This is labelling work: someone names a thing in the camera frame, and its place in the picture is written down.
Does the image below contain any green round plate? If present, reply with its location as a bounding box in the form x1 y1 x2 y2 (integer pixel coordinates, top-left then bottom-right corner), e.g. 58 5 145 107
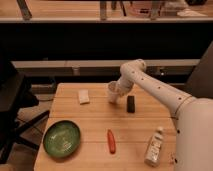
43 120 81 158

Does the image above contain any white plastic bottle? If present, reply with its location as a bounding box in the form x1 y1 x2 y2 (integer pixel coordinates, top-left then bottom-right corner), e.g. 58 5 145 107
144 127 164 167

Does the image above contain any black office chair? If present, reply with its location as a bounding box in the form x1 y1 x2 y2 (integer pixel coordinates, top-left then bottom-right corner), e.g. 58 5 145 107
0 57 49 164

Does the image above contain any dark chair back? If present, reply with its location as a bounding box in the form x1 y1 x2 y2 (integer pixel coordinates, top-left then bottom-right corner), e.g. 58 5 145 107
185 41 213 99

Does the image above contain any black rectangular block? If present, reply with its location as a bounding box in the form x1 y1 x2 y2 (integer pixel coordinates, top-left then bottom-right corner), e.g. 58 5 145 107
127 96 135 113

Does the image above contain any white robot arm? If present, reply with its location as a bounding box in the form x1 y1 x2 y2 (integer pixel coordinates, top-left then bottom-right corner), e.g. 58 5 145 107
116 59 213 171

